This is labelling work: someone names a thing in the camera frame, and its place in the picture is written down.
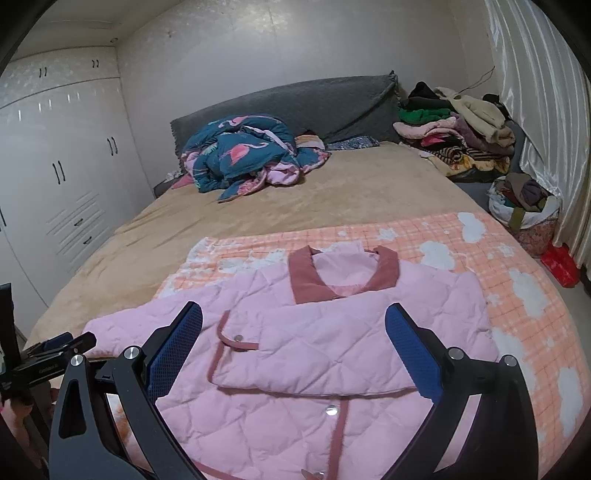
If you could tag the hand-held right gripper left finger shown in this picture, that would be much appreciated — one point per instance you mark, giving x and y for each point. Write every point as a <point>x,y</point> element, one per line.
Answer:
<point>178,344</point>

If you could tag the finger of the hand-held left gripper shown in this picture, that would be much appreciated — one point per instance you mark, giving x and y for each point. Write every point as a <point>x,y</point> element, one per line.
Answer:
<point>69,345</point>

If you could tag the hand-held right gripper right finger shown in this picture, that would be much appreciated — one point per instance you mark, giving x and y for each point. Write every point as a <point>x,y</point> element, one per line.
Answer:
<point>415,350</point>

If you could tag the pink quilted jacket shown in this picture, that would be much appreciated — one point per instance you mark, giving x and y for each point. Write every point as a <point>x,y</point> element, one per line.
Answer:
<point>295,341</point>

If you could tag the floral bag of clothes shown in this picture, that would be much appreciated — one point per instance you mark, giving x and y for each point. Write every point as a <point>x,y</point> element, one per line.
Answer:
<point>526,203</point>

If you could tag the pile of mixed clothes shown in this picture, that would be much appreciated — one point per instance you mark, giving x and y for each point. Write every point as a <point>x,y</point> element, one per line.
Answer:
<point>455,131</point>

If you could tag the orange checked cloud blanket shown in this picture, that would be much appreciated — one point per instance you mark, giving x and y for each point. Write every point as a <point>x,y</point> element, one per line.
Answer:
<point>521,295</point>

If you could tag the red box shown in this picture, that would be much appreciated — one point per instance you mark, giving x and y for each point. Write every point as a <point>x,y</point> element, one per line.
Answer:
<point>559,265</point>

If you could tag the white wardrobe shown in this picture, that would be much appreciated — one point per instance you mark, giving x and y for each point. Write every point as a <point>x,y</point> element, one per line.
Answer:
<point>55,175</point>

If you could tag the teal flamingo print duvet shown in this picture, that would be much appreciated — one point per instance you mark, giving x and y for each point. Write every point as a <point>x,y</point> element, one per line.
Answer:
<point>240,154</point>

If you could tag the dark patterned pillow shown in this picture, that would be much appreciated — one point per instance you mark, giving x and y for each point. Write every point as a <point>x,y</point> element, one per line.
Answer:
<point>353,143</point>

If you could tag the grey padded headboard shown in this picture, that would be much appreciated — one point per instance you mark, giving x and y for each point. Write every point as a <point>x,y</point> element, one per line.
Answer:
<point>314,108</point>

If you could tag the white satin curtain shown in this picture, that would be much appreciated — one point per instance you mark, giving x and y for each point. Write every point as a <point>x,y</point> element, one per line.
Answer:
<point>538,101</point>

